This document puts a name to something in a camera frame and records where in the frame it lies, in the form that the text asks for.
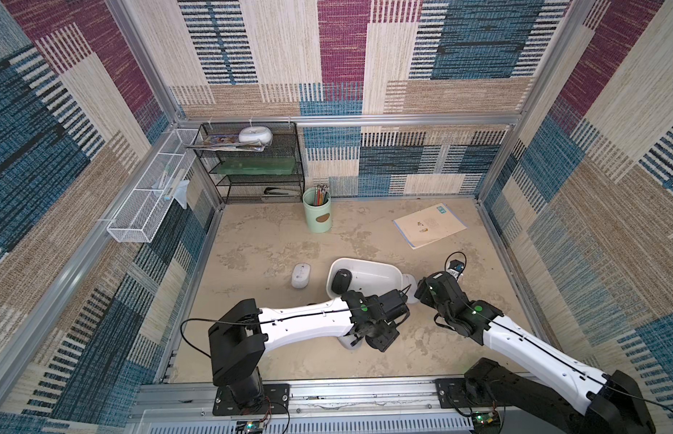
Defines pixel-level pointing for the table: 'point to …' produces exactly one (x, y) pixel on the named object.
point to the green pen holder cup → (317, 203)
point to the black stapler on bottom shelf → (279, 192)
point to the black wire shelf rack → (249, 188)
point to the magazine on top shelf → (227, 143)
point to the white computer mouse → (300, 275)
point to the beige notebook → (431, 224)
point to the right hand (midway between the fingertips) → (427, 284)
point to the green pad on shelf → (256, 165)
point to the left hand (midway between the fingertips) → (385, 331)
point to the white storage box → (369, 277)
